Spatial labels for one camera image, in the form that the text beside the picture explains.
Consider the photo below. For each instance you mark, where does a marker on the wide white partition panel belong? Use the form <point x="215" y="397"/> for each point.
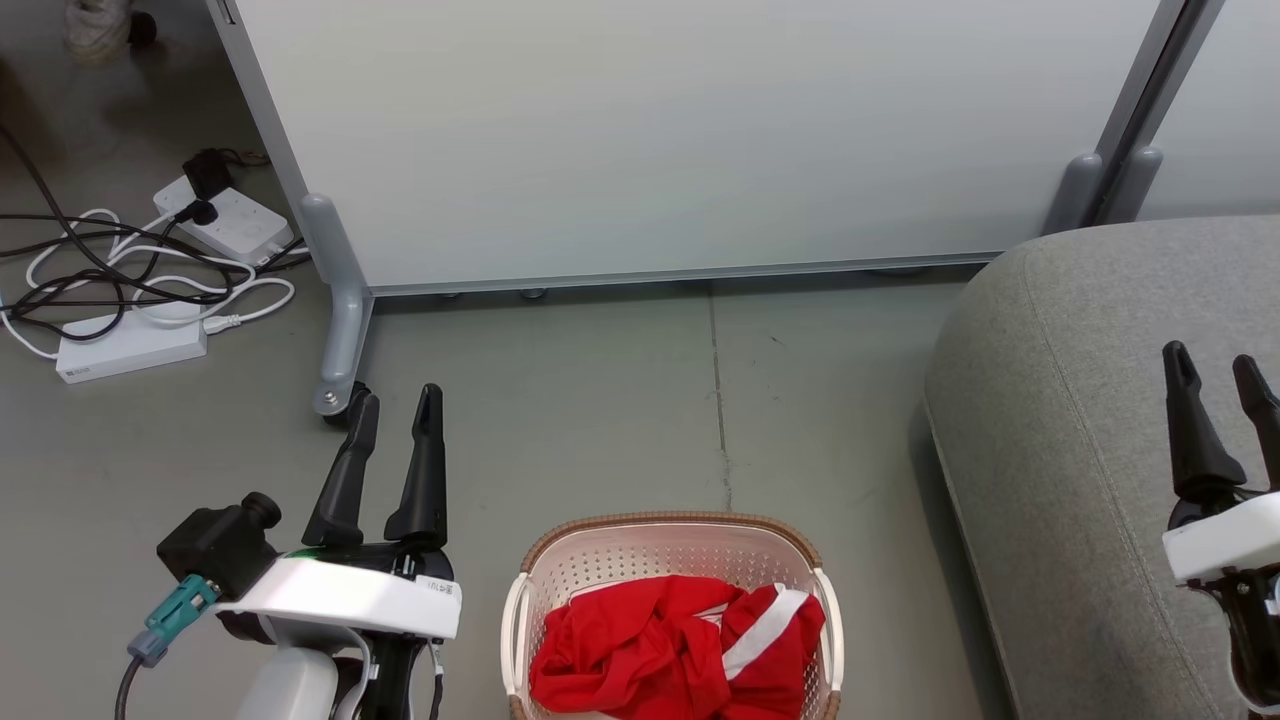
<point x="700" y="130"/>

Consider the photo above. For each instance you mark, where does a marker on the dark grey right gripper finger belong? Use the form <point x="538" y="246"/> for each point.
<point x="1192" y="440"/>
<point x="1262" y="415"/>

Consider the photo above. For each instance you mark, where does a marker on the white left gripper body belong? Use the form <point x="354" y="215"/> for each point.
<point x="340" y="595"/>

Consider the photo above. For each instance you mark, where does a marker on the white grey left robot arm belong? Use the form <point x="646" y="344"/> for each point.
<point x="290" y="685"/>

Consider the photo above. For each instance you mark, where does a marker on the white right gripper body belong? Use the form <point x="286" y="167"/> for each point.
<point x="1228" y="540"/>

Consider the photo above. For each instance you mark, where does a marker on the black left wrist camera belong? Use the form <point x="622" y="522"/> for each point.
<point x="220" y="545"/>

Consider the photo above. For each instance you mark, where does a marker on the white plastic laundry basket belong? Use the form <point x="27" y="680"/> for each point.
<point x="600" y="555"/>

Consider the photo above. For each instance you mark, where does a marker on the grey fabric sofa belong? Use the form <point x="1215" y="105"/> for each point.
<point x="1060" y="450"/>

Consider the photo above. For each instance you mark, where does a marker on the red garment with wide white band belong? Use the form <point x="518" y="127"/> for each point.
<point x="775" y="640"/>

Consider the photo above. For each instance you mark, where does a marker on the black power adapter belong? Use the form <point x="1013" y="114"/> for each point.
<point x="208" y="172"/>

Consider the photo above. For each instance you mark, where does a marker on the grey partition foot with caster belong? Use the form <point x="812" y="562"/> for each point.
<point x="340" y="300"/>

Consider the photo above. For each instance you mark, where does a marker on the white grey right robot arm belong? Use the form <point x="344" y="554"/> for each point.
<point x="1255" y="640"/>

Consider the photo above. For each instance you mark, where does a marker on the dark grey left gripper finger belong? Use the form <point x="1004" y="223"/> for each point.
<point x="343" y="480"/>
<point x="425" y="470"/>

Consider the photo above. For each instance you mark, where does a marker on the white power strip with plugs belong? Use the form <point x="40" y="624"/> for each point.
<point x="240" y="225"/>

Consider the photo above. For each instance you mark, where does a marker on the red garment with thin stripes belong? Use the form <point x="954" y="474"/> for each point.
<point x="630" y="650"/>

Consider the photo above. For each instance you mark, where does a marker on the beige shoe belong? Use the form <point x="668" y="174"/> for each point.
<point x="98" y="25"/>

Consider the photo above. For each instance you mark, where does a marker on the narrow white partition panel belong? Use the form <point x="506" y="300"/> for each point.
<point x="1235" y="120"/>

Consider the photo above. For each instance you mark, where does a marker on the short grey partition foot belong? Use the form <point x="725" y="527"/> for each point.
<point x="1075" y="195"/>
<point x="1135" y="185"/>

